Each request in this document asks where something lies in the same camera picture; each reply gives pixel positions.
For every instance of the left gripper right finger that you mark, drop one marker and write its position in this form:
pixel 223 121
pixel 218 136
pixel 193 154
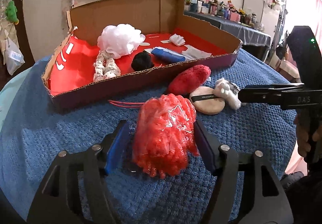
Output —
pixel 263 197

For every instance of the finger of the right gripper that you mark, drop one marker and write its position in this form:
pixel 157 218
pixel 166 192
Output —
pixel 286 96

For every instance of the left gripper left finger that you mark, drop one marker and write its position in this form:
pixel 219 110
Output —
pixel 57 200

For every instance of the small white plush toy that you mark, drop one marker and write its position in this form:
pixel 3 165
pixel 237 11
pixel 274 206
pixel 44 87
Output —
pixel 229 92

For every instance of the red mesh pouf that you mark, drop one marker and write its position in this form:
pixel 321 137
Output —
pixel 164 136

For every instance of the blue cloth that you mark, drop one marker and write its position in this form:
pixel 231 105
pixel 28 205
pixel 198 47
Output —
pixel 168 55

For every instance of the black knitted ball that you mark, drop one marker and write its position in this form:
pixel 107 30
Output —
pixel 142 61

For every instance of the person right hand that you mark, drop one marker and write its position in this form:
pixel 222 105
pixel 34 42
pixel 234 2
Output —
pixel 302 134

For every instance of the table with dark cloth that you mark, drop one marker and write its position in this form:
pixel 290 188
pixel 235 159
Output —
pixel 247 35

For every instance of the beige powder puff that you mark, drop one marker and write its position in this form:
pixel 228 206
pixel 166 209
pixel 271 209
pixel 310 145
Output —
pixel 205 101

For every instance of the red plush pouch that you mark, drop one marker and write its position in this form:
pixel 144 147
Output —
pixel 189 80

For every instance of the white tissue sheet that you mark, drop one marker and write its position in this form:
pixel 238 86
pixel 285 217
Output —
pixel 192 53

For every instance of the small white folded cloth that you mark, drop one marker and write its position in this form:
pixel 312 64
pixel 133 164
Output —
pixel 177 40

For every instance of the white patterned scrunchie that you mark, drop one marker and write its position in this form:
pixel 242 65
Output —
pixel 105 67

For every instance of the cardboard box red lining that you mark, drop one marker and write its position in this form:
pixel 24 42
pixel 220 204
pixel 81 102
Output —
pixel 68 77

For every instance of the hanging plastic bag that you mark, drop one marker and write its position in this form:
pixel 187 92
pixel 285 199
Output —
pixel 13 57

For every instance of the white mesh bath pouf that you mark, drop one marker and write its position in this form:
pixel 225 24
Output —
pixel 120 40

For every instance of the green plush toy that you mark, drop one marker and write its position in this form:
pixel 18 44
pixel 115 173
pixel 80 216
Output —
pixel 11 12

